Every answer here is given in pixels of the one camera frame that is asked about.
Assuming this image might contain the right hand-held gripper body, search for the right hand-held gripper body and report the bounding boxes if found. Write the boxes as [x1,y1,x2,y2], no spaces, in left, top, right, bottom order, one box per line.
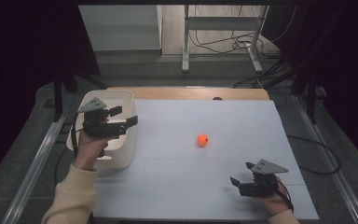
[238,158,290,198]

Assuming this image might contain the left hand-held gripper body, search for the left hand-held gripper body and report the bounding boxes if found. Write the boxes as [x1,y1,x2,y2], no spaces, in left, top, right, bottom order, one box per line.
[76,96,129,140]

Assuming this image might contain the white plastic bin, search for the white plastic bin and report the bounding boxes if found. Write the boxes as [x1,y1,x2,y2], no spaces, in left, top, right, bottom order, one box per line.
[66,89,138,170]

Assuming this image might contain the person's right hand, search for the person's right hand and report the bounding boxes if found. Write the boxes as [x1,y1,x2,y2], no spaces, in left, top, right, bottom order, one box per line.
[255,176,293,217]

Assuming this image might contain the person's left hand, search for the person's left hand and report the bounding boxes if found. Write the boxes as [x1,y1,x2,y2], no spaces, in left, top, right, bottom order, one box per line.
[73,130,119,172]

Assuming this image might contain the white table mat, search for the white table mat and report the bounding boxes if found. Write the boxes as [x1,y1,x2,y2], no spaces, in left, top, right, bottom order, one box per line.
[92,98,320,220]

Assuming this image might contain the orange ball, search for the orange ball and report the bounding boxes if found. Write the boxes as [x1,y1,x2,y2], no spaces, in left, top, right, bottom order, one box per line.
[196,133,209,147]

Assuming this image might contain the black stand legs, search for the black stand legs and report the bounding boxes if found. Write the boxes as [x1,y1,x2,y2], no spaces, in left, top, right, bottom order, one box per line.
[52,69,108,123]
[262,62,327,125]

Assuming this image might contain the wooden table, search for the wooden table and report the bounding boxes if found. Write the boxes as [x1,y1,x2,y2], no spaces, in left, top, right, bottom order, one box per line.
[106,87,270,101]

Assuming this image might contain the white cabinet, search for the white cabinet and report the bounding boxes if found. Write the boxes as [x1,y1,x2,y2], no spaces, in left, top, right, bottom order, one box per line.
[78,4,163,52]

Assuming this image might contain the grey metal stand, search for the grey metal stand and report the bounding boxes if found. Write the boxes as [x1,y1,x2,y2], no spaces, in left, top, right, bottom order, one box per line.
[181,4,269,74]

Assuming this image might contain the dark curtain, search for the dark curtain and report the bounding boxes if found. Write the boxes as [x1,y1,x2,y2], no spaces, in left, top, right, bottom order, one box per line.
[260,0,358,175]
[0,0,101,188]

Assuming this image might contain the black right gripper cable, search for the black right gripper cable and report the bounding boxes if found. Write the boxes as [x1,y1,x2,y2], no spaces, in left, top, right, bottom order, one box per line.
[276,180,295,213]

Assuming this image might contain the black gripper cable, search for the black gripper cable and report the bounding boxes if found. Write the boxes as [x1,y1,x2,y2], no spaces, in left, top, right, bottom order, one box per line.
[276,180,295,213]
[70,111,87,158]

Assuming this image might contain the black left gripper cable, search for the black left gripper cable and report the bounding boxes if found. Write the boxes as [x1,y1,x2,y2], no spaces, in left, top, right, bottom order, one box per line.
[70,111,87,158]

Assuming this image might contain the aluminium floor rail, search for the aluminium floor rail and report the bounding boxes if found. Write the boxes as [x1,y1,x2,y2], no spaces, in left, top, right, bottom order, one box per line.
[292,94,358,224]
[1,112,69,224]

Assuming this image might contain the long black floor cable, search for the long black floor cable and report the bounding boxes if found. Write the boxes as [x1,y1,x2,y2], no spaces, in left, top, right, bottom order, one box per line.
[287,133,342,175]

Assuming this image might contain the thick black floor cables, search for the thick black floor cables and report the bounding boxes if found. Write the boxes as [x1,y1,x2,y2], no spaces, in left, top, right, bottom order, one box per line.
[232,57,296,90]

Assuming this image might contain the tangle of thin floor cables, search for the tangle of thin floor cables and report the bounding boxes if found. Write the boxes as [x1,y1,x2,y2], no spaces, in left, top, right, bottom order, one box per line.
[188,6,297,59]

